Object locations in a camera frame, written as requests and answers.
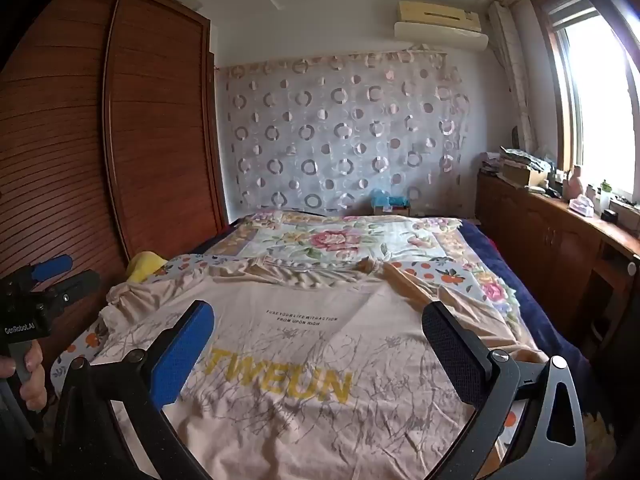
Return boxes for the window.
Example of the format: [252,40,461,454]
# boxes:
[530,0,640,211]

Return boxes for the wooden headboard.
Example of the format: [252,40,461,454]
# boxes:
[0,0,231,361]

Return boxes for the wall air conditioner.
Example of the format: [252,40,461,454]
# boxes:
[394,0,490,51]

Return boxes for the orange fruit print bed sheet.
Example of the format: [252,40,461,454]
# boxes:
[50,252,531,441]

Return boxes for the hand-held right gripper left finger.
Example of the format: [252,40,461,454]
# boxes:
[50,300,216,480]

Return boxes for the pink bottle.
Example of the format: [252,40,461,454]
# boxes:
[565,165,586,200]

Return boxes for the yellow plush toy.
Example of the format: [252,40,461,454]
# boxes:
[125,251,168,283]

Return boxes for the wooden sideboard cabinet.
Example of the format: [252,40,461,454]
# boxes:
[475,170,640,361]

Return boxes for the brown cardboard box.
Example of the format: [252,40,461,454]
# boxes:
[500,157,548,188]

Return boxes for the white patterned side curtain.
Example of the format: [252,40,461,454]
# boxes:
[487,0,538,153]

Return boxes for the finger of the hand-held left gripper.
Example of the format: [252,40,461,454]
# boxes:
[28,254,74,284]
[47,269,101,306]

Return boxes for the circle pattern sheer curtain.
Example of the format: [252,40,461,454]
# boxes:
[216,50,473,218]

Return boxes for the cardboard box with blue items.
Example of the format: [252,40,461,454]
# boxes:
[370,189,412,217]

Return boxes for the floral blanket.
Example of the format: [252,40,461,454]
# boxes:
[202,210,531,331]

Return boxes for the person's left hand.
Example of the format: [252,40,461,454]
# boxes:
[19,346,49,412]

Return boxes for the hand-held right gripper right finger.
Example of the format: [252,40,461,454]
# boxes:
[421,301,587,480]

